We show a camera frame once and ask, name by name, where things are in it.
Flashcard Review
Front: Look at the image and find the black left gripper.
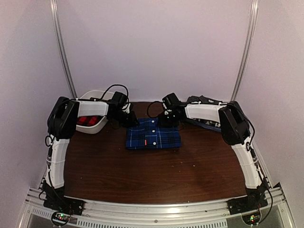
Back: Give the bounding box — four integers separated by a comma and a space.
111, 109, 140, 128

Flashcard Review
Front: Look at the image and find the blue plaid long sleeve shirt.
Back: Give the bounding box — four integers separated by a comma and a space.
125, 118, 181, 150

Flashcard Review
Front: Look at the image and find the dark grey striped shirt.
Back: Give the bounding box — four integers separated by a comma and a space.
187, 95, 222, 105

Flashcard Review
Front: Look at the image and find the blue checked shirt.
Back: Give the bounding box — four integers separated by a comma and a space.
186, 119, 221, 133

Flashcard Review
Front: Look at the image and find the black white graphic shirt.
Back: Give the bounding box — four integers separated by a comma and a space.
193, 118, 221, 128

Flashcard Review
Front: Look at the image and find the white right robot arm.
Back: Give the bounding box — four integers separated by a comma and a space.
159, 97, 266, 210

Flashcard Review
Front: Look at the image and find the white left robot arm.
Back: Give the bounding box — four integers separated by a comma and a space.
44, 92, 139, 211

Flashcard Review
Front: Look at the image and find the white plastic basket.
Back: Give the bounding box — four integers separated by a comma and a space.
76, 90, 108, 134

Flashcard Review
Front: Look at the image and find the red black plaid shirt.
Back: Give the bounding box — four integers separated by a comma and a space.
77, 116, 102, 127

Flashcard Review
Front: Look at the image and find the left circuit board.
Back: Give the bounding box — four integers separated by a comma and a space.
51, 211, 71, 227

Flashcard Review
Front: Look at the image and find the circuit board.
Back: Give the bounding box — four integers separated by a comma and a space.
242, 212, 261, 226
51, 211, 71, 227

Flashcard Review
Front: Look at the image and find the right circuit board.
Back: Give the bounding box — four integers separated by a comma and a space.
242, 212, 261, 226

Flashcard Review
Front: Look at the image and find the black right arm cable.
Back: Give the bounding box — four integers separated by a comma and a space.
147, 101, 166, 118

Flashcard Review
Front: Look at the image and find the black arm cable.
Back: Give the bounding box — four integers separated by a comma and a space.
101, 84, 130, 103
147, 101, 166, 118

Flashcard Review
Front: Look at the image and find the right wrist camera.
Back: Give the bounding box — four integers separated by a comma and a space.
162, 93, 185, 112

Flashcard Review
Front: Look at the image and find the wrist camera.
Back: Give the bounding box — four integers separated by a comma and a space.
162, 93, 185, 112
110, 91, 133, 112

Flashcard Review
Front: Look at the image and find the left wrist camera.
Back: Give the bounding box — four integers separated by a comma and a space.
110, 91, 133, 112

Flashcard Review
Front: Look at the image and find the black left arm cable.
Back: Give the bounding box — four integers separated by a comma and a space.
101, 84, 130, 103

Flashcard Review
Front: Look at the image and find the aluminium front rail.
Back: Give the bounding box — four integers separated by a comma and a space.
17, 187, 295, 228

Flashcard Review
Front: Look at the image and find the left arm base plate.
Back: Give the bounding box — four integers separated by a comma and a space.
43, 192, 84, 216

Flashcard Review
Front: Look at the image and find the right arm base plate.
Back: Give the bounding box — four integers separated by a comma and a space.
227, 196, 268, 215

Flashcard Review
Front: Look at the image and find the aluminium corner post left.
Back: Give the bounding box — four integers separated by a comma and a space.
49, 0, 77, 98

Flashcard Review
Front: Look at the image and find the aluminium corner post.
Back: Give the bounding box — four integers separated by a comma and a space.
230, 0, 259, 101
49, 0, 77, 98

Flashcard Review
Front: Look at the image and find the aluminium corner post right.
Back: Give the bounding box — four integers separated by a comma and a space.
230, 0, 259, 101

